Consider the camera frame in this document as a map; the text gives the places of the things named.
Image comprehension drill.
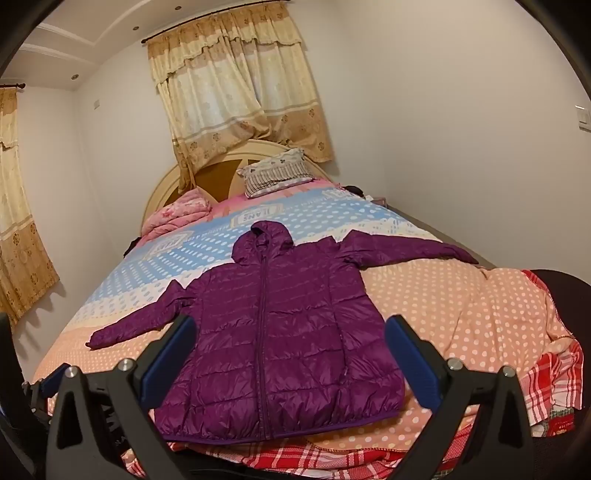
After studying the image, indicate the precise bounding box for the polka dot bed blanket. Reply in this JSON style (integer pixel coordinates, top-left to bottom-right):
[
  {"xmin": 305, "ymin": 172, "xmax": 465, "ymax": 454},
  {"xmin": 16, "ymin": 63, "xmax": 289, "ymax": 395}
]
[{"xmin": 30, "ymin": 178, "xmax": 583, "ymax": 453}]

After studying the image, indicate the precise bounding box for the cream wooden bed headboard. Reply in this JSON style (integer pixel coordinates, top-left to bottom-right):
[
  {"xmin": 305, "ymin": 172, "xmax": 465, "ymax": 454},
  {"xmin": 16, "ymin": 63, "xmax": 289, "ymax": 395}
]
[{"xmin": 141, "ymin": 138, "xmax": 333, "ymax": 227}]

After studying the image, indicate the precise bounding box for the striped pillow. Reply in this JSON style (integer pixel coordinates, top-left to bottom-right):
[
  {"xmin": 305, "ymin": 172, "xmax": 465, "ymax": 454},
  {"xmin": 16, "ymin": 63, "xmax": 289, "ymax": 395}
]
[{"xmin": 236, "ymin": 148, "xmax": 315, "ymax": 199}]

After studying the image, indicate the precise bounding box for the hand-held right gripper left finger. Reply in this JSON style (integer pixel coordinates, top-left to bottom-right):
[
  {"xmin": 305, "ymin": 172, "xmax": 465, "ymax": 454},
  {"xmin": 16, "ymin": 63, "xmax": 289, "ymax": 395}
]
[{"xmin": 46, "ymin": 314, "xmax": 199, "ymax": 480}]

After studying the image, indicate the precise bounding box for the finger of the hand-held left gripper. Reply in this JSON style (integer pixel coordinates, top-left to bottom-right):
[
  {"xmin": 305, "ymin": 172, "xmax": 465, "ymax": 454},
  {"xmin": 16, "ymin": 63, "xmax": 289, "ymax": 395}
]
[{"xmin": 28, "ymin": 376, "xmax": 63, "ymax": 414}]

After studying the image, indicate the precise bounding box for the red plaid blanket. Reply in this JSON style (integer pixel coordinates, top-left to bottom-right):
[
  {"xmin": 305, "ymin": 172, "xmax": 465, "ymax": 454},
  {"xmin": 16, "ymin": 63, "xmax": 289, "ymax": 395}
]
[{"xmin": 120, "ymin": 270, "xmax": 585, "ymax": 480}]

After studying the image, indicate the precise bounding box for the beige floral curtain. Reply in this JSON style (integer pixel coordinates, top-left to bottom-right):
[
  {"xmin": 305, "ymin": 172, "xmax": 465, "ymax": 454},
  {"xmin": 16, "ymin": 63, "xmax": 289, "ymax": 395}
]
[
  {"xmin": 147, "ymin": 0, "xmax": 334, "ymax": 195},
  {"xmin": 0, "ymin": 85, "xmax": 61, "ymax": 328}
]

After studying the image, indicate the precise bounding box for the pink floral quilt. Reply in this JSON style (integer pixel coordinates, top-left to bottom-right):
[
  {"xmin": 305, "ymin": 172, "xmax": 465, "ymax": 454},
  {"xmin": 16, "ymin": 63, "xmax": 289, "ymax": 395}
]
[{"xmin": 139, "ymin": 187, "xmax": 214, "ymax": 245}]

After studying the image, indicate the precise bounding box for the purple puffer jacket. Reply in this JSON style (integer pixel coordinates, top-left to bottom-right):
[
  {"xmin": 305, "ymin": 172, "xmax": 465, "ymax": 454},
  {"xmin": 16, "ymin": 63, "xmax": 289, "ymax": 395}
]
[{"xmin": 87, "ymin": 220, "xmax": 479, "ymax": 443}]

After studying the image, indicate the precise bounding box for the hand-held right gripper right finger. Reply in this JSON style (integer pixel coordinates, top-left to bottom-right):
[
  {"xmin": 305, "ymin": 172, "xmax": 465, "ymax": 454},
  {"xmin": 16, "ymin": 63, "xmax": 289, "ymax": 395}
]
[{"xmin": 385, "ymin": 315, "xmax": 536, "ymax": 480}]

